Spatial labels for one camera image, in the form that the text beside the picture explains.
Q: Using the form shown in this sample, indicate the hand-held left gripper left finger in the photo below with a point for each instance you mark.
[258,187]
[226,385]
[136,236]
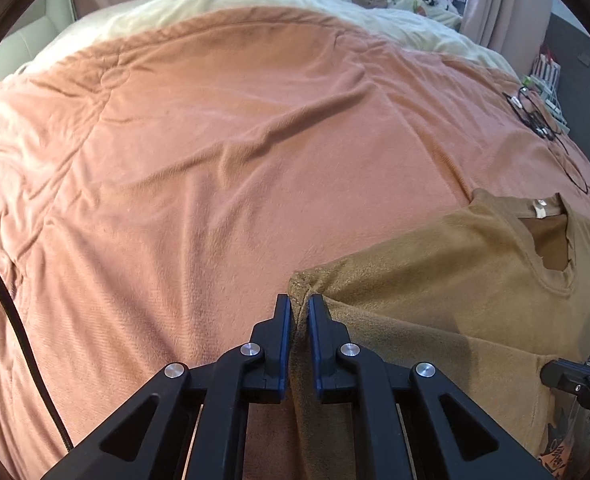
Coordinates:
[289,340]

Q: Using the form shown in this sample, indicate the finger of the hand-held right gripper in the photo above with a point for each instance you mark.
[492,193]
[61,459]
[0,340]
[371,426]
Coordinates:
[570,375]

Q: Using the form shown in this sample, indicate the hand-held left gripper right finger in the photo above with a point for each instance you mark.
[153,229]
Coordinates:
[315,345]

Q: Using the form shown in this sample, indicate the brown t-shirt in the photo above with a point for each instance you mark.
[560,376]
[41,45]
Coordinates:
[450,285]

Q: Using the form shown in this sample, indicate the orange blanket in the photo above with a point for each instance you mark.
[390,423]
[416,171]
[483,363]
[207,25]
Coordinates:
[225,160]

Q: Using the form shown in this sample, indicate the white storage rack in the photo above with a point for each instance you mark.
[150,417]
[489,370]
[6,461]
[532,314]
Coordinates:
[547,80]

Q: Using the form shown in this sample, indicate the cream padded headboard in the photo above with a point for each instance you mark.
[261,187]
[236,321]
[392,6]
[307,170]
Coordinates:
[25,40]

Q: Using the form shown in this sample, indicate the wall socket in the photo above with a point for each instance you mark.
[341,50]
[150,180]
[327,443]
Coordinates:
[585,58]

